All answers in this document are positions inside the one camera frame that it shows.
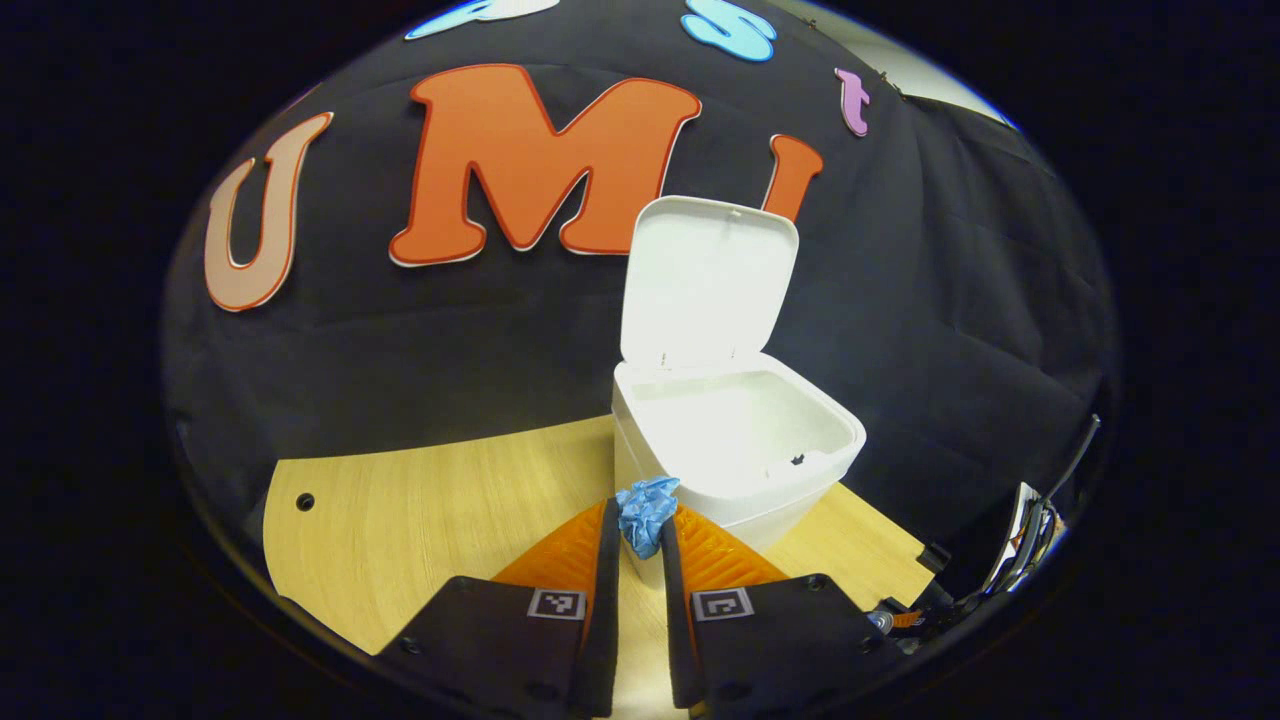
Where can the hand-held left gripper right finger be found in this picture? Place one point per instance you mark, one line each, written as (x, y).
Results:
(675, 620)

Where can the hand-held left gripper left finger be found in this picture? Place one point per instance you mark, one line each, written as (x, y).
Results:
(607, 600)

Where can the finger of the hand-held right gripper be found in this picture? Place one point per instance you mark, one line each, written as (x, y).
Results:
(906, 620)

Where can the blue pop can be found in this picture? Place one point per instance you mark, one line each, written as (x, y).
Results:
(880, 621)

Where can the blue paper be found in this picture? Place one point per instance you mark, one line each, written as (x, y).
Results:
(645, 510)

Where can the white desktop garbage bin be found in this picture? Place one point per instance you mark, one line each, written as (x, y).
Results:
(730, 430)

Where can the wooden desktop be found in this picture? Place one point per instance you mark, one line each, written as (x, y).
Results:
(400, 540)

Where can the white panel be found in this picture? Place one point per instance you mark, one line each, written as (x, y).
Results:
(1010, 550)

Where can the black backdrop cloth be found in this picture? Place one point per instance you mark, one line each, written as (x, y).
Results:
(500, 340)

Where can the row of backdrop clips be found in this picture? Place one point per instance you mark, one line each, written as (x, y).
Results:
(885, 75)

